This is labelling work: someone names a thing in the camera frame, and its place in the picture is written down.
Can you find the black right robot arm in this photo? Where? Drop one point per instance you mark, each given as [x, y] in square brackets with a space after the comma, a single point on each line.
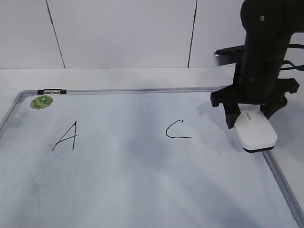
[269, 26]

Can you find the white whiteboard eraser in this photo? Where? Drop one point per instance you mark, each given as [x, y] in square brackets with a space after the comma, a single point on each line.
[254, 131]

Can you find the black and silver marker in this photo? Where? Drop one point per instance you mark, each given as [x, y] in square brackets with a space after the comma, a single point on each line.
[52, 92]

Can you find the green round magnet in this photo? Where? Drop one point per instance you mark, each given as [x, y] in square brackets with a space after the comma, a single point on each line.
[41, 102]

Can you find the whiteboard with aluminium frame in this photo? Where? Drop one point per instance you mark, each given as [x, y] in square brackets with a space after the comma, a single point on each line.
[134, 160]

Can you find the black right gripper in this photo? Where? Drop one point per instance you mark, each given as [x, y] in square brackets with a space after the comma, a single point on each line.
[266, 92]

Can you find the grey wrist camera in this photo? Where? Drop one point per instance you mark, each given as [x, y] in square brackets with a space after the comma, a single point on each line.
[230, 55]

